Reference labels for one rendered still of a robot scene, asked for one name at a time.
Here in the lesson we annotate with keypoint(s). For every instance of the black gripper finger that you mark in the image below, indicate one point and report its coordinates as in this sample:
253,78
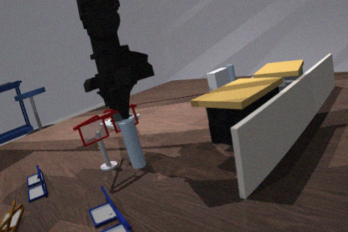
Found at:
107,99
120,97

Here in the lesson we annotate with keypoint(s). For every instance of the grey-blue cylinder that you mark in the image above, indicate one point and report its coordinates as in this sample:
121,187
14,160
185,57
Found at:
231,72
132,143

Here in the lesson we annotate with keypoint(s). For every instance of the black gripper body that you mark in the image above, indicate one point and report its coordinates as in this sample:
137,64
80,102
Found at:
112,72

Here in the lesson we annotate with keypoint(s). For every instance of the red glasses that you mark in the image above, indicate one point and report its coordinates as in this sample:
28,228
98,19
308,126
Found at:
94,129

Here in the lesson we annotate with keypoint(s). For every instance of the grey flat panel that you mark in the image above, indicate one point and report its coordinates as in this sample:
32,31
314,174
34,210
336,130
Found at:
262,138

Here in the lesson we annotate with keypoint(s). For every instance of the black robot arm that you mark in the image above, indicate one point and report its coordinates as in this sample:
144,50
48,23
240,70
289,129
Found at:
101,19

